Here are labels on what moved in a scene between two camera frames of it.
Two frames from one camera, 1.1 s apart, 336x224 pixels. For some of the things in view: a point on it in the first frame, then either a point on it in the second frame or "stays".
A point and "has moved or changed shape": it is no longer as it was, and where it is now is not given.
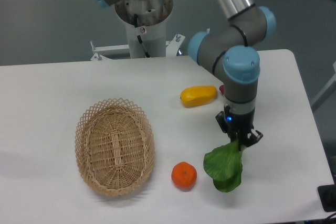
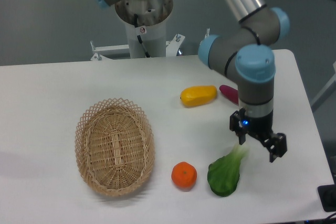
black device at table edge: x=327 y=195 stays
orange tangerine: x=184 y=176 stays
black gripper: x=237 y=126 -> x=261 y=127
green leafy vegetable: x=223 y=164 has moved or changed shape
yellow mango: x=195 y=96 stays
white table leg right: x=325 y=92 stays
